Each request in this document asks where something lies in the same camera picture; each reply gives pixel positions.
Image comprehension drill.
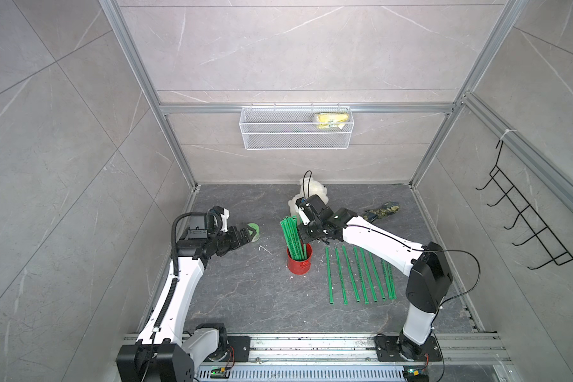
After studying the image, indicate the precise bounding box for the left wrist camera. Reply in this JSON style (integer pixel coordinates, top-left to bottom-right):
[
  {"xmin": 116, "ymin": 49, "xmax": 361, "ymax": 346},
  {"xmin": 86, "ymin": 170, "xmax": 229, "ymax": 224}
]
[{"xmin": 205, "ymin": 206, "xmax": 230, "ymax": 233}]

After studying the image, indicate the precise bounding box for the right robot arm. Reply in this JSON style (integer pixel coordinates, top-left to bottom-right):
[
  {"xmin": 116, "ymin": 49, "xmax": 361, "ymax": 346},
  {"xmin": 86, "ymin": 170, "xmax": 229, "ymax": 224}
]
[{"xmin": 295, "ymin": 195, "xmax": 469, "ymax": 361}]

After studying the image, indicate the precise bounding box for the metal base rail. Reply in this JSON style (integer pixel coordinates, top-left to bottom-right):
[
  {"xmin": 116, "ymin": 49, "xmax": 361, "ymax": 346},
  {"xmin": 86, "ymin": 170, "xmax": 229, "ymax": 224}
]
[{"xmin": 116, "ymin": 332, "xmax": 512, "ymax": 382}]

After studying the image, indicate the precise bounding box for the yellow sponge in basket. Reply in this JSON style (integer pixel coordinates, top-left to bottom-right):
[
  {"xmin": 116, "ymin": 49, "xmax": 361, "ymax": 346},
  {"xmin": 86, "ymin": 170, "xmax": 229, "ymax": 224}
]
[{"xmin": 313, "ymin": 113, "xmax": 350, "ymax": 130}]

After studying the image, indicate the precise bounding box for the small green lidded jar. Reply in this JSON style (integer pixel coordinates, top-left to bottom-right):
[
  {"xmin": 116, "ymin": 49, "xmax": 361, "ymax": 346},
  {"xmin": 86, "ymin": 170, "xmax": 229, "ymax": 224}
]
[{"xmin": 247, "ymin": 223, "xmax": 260, "ymax": 243}]

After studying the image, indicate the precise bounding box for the white wire mesh basket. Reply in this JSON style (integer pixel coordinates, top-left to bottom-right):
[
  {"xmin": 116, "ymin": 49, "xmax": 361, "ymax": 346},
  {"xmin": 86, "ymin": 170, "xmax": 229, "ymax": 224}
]
[{"xmin": 239, "ymin": 106, "xmax": 354, "ymax": 151}]

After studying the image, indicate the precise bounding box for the white plush dog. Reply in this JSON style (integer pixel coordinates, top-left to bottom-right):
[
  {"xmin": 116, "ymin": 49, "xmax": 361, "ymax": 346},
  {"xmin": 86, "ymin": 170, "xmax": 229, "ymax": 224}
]
[{"xmin": 288, "ymin": 177, "xmax": 329, "ymax": 218}]

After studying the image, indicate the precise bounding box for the red cylindrical container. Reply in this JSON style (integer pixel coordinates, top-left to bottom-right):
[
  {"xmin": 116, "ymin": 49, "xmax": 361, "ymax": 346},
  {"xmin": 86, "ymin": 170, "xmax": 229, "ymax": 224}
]
[{"xmin": 286, "ymin": 244, "xmax": 313, "ymax": 275}]

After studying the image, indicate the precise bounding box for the camouflage cloth pouch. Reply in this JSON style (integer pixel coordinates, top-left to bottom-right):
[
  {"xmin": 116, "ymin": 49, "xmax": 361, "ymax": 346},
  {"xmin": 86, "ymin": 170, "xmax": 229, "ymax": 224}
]
[{"xmin": 362, "ymin": 202, "xmax": 400, "ymax": 223}]

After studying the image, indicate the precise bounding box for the black wire hook rack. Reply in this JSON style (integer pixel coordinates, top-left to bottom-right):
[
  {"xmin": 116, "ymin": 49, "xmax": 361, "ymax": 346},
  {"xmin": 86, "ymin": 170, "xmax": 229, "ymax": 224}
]
[{"xmin": 475, "ymin": 140, "xmax": 573, "ymax": 271}]

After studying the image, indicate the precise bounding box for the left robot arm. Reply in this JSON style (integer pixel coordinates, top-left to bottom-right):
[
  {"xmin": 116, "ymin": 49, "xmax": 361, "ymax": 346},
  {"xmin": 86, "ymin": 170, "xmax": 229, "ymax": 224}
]
[{"xmin": 116, "ymin": 206, "xmax": 259, "ymax": 381}]

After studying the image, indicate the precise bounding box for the green straw bundle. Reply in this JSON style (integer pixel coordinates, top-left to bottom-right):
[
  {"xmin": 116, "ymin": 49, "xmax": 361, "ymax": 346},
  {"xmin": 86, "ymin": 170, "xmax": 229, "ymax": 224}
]
[{"xmin": 280, "ymin": 216, "xmax": 308, "ymax": 261}]

